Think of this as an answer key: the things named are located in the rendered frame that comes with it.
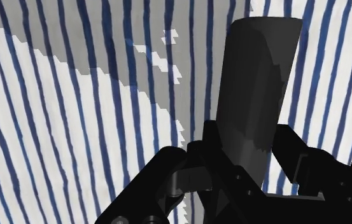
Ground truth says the white blue striped bed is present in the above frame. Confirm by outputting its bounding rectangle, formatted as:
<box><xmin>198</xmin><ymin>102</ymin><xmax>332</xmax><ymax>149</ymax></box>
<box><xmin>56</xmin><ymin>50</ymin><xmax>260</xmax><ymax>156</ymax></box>
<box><xmin>0</xmin><ymin>0</ymin><xmax>352</xmax><ymax>224</ymax></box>

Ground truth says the dark grey tapered cup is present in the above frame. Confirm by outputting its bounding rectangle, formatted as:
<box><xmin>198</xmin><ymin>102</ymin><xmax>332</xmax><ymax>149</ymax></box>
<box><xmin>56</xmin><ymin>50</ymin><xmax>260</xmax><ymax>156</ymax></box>
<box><xmin>215</xmin><ymin>17</ymin><xmax>304</xmax><ymax>191</ymax></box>

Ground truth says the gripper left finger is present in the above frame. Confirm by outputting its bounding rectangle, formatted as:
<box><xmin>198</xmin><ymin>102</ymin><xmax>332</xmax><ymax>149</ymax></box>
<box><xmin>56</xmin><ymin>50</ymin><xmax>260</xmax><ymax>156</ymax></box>
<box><xmin>94</xmin><ymin>119</ymin><xmax>269</xmax><ymax>224</ymax></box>

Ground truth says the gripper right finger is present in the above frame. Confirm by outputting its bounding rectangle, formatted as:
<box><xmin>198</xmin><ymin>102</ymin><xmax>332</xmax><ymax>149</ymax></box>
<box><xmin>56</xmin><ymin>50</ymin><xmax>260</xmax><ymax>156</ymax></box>
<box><xmin>271</xmin><ymin>123</ymin><xmax>352</xmax><ymax>224</ymax></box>

